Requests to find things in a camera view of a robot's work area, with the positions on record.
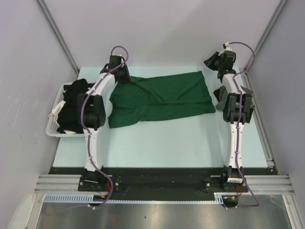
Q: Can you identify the green t shirt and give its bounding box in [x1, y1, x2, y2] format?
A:
[108, 71, 215, 128]

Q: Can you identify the white plastic basket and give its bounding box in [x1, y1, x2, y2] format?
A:
[46, 82, 84, 138]

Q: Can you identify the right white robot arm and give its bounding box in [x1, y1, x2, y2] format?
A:
[204, 47, 254, 191]

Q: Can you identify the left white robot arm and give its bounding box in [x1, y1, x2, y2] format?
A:
[77, 54, 131, 191]

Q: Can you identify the black t shirt in basket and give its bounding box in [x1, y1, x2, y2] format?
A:
[57, 79, 93, 134]

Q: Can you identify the white t shirt in basket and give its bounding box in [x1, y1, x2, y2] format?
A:
[48, 100, 77, 134]

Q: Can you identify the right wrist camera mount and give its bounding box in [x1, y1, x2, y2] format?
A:
[223, 42, 233, 52]

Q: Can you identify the right aluminium corner post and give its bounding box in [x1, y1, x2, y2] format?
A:
[244, 0, 289, 71]

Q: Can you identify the aluminium corner post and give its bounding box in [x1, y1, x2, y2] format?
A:
[35, 0, 80, 75]
[244, 0, 289, 71]

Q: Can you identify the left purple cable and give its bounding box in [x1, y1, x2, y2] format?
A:
[80, 46, 129, 191]

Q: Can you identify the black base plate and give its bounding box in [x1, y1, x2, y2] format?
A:
[49, 167, 278, 201]

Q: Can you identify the left aluminium corner post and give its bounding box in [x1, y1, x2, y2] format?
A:
[35, 0, 80, 75]

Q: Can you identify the blue slotted cable duct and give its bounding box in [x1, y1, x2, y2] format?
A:
[44, 194, 93, 203]

